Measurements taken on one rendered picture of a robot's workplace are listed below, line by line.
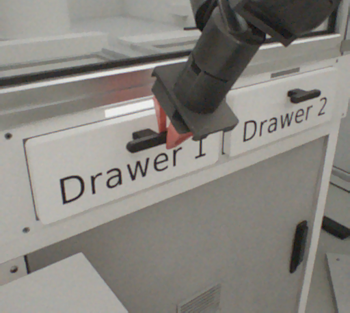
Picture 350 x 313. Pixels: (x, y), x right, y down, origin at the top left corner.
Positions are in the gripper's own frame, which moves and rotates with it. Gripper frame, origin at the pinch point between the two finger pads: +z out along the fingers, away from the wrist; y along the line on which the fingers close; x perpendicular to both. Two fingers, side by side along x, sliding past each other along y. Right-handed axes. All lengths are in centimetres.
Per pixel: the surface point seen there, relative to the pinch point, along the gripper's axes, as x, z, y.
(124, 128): 5.2, 0.0, 3.3
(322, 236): -111, 92, -24
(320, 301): -78, 80, -41
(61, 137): 13.5, -0.5, 3.8
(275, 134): -25.6, 6.7, -2.0
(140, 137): 4.1, -0.5, 1.1
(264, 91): -21.3, -0.4, 3.1
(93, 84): 8.3, -4.0, 8.0
